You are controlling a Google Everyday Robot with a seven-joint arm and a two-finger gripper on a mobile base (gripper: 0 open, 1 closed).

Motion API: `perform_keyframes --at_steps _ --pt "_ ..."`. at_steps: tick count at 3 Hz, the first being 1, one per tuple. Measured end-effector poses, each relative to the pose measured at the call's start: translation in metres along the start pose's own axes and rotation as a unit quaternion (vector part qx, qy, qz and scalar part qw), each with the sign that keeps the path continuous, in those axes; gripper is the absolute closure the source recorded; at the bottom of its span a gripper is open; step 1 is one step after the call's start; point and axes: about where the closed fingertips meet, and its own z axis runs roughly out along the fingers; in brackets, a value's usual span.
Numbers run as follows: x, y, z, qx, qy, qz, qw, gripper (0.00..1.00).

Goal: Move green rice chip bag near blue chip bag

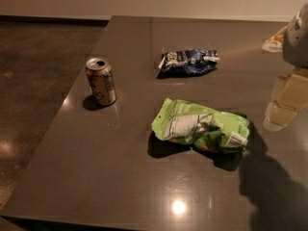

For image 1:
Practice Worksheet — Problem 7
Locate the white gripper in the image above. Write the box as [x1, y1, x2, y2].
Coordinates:
[262, 3, 308, 132]

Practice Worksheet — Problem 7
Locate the green rice chip bag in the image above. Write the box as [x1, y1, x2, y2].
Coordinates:
[151, 98, 249, 154]

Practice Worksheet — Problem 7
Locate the blue chip bag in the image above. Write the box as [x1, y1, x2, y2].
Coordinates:
[159, 48, 219, 77]

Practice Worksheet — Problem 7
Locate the gold soda can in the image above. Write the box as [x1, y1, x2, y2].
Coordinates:
[85, 57, 116, 106]

